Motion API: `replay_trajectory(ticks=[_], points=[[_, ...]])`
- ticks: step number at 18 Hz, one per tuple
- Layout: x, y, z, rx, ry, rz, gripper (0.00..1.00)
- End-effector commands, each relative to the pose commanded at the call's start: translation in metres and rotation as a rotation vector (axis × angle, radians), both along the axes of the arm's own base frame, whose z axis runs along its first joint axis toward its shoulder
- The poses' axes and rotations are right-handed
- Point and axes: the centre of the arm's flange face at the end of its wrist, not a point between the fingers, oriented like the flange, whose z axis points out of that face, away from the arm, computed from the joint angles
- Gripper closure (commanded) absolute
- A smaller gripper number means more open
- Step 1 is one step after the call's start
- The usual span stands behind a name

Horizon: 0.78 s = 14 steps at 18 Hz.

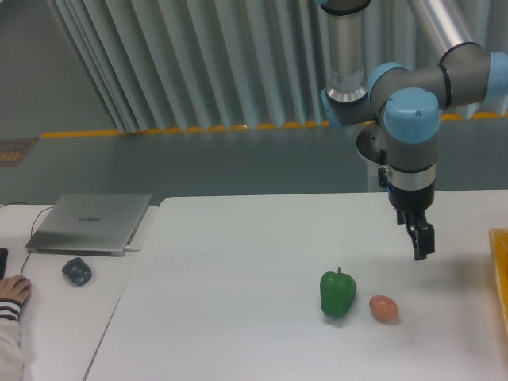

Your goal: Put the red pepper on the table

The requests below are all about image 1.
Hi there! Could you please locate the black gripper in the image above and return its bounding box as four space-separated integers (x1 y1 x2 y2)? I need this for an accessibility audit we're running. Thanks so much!
377 166 436 261

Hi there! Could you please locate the striped cream sleeve forearm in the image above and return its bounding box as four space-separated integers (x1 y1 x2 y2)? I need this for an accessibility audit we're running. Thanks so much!
1 298 24 380

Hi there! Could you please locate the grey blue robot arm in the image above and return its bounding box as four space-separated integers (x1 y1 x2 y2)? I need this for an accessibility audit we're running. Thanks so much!
319 1 507 260

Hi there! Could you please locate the green bell pepper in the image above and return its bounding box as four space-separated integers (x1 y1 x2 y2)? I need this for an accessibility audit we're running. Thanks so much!
319 268 357 319

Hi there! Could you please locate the person's hand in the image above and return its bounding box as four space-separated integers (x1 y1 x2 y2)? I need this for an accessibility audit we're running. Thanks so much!
0 275 32 306

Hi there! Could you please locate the yellow basket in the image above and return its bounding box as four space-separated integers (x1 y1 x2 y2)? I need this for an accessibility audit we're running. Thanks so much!
489 228 508 325

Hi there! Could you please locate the brown egg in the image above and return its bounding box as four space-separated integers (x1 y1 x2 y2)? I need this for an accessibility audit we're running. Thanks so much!
369 295 399 321

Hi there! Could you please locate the silver laptop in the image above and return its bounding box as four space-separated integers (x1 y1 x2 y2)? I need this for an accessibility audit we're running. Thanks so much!
26 194 151 256

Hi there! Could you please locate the black small tray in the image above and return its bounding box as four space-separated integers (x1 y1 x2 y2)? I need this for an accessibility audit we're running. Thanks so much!
62 257 93 287

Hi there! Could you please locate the black keyboard edge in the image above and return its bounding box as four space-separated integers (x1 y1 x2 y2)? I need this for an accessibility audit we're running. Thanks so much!
0 248 9 279

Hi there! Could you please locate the black laptop cable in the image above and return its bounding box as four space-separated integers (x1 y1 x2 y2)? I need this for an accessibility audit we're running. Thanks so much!
0 202 55 279

